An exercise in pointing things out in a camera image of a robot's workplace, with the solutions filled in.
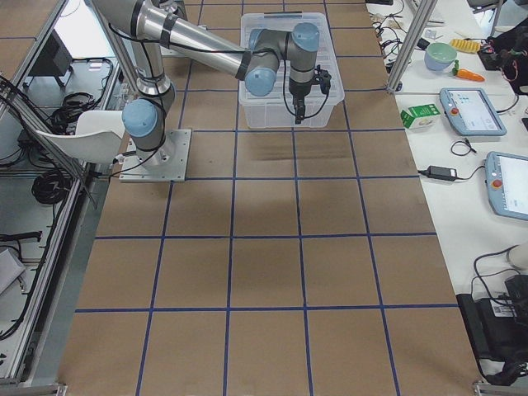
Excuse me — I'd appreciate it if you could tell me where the clear plastic storage box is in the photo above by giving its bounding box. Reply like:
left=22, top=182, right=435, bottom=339
left=238, top=12, right=345, bottom=129

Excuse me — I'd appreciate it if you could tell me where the green white carton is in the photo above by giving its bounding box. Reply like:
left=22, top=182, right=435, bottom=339
left=400, top=104, right=441, bottom=130

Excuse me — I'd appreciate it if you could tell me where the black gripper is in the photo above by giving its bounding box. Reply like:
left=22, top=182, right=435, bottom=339
left=289, top=80, right=313, bottom=124

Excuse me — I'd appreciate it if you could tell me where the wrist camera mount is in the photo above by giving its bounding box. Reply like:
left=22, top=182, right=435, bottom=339
left=313, top=64, right=332, bottom=97

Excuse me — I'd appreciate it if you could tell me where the black power adapter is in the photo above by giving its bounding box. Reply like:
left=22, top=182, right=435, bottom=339
left=427, top=166, right=458, bottom=182

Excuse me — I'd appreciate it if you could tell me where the white chair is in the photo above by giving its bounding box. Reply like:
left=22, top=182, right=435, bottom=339
left=36, top=111, right=125, bottom=164

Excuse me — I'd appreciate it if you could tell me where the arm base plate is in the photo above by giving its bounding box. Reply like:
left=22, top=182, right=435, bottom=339
left=118, top=129, right=191, bottom=182

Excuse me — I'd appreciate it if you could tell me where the aluminium frame post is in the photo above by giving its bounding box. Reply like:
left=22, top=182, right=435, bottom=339
left=386, top=0, right=437, bottom=93

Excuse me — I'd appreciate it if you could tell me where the teach pendant tablet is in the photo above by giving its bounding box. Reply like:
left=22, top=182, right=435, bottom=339
left=439, top=87, right=507, bottom=137
left=484, top=151, right=527, bottom=220

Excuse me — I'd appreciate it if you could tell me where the toy carrot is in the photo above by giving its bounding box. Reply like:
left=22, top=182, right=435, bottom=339
left=451, top=59, right=485, bottom=83

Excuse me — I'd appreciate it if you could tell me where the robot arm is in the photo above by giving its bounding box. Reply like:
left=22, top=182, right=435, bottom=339
left=93, top=1, right=321, bottom=168

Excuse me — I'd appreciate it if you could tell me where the green bowl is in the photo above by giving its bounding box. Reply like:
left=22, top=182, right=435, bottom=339
left=424, top=42, right=457, bottom=71

